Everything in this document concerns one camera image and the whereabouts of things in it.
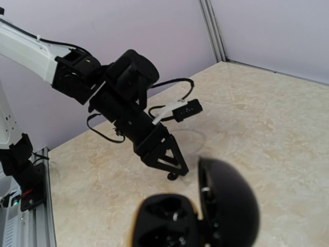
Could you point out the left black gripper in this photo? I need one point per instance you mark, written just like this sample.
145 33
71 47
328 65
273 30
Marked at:
162 152

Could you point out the black earbud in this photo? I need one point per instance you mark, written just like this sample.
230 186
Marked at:
172 176

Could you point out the black earbud charging case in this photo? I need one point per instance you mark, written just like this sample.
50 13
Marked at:
228 213

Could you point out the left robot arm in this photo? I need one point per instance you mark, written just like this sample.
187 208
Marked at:
117 91

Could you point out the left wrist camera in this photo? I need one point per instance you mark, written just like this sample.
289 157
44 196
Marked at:
178 111

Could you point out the left aluminium frame post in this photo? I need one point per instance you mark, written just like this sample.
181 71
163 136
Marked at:
213 30

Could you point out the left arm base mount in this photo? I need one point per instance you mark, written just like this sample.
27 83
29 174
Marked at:
29 175

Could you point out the front aluminium rail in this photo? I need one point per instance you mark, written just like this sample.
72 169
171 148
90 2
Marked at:
27 218

